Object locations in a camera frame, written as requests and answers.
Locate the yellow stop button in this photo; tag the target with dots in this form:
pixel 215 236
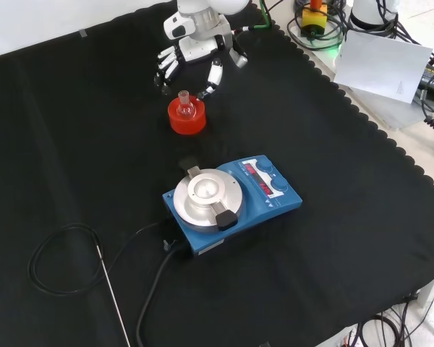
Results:
pixel 314 18

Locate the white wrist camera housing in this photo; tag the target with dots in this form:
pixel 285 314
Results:
pixel 176 27

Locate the pale board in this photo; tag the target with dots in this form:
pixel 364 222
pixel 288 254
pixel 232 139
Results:
pixel 379 65

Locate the black bench cloth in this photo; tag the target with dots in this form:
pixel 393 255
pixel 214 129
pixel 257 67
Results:
pixel 94 162

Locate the clear round-bottom flask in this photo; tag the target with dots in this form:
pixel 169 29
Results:
pixel 184 107

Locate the grey tape strip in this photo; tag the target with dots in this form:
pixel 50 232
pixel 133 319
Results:
pixel 82 33

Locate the blue-base heater with steel plate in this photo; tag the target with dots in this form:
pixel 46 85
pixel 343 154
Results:
pixel 275 202

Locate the steel temperature probe rod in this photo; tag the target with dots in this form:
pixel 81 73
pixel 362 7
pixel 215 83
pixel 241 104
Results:
pixel 112 292

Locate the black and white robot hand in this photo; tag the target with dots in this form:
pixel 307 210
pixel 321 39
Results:
pixel 202 45

